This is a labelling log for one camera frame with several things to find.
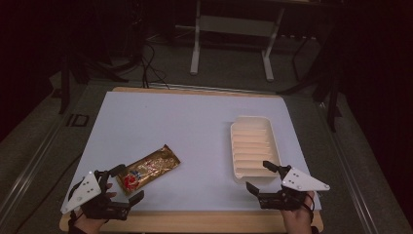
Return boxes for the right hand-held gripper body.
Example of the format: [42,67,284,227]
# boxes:
[256,166,331,211]

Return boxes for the pale table mat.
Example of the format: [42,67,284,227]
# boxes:
[63,91,322,213]

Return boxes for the white metal table frame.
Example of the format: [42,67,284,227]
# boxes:
[189,0,287,83]

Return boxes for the black floor cables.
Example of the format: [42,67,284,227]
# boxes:
[138,41,170,90]

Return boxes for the person's right hand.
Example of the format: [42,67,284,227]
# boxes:
[280,190,317,234]

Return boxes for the person's left hand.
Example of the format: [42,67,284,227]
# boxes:
[73,182,118,234]

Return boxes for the black metal stand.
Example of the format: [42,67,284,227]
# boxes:
[57,53,91,115]
[278,30,344,134]

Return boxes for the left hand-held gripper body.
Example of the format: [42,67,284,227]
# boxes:
[59,170,131,221]

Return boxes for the gold snack packet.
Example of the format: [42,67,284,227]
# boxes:
[115,143,182,196]

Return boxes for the white ridged plastic tray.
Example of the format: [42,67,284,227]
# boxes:
[230,115,283,181]

